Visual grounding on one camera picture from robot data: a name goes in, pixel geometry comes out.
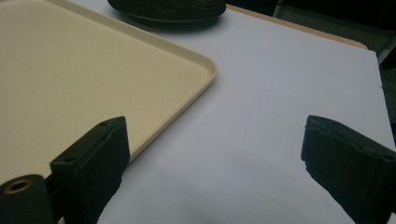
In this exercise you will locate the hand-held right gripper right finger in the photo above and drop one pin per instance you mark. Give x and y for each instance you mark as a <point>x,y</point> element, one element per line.
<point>351,168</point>

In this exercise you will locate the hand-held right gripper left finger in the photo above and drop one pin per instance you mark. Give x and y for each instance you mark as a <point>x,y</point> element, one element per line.
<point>93,168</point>

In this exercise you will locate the beige plastic tray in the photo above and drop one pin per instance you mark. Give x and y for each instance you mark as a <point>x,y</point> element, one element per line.
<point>93,77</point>

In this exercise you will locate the black woven basket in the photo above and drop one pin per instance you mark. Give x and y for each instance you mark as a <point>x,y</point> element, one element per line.
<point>168,9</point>

